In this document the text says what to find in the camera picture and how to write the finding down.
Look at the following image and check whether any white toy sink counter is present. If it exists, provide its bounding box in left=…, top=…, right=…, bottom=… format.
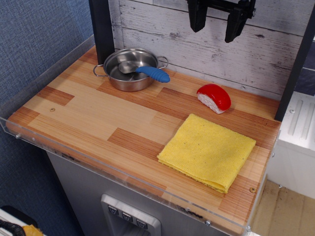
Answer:
left=266, top=92, right=315, bottom=198

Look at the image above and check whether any red and white toy sushi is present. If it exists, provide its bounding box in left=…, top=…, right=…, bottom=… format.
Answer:
left=196, top=84, right=231, bottom=114

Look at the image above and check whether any blue handled metal spoon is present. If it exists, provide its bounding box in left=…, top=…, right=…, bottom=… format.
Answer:
left=118, top=61, right=170, bottom=83

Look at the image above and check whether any black left vertical post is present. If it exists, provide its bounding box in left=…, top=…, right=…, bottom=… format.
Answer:
left=89, top=0, right=115, bottom=64

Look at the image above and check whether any clear acrylic table guard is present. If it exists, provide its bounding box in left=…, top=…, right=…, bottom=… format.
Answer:
left=0, top=31, right=280, bottom=236

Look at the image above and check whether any black vertical post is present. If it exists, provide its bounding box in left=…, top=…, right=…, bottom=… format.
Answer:
left=274, top=6, right=315, bottom=121
left=89, top=0, right=115, bottom=64

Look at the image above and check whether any black right vertical post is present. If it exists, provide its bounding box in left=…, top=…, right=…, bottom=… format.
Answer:
left=274, top=6, right=315, bottom=121

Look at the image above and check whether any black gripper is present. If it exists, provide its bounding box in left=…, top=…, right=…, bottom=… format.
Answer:
left=187, top=0, right=256, bottom=43

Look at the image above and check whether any stainless steel pot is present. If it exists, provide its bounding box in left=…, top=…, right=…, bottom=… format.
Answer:
left=93, top=48, right=170, bottom=92

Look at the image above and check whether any yellow folded cloth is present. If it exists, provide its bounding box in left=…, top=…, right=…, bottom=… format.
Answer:
left=157, top=114, right=256, bottom=194

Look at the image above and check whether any black corrugated hose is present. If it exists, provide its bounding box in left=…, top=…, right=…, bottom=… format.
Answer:
left=0, top=219, right=24, bottom=236

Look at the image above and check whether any grey cabinet with dispenser panel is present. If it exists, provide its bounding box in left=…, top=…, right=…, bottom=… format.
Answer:
left=48, top=153, right=225, bottom=236

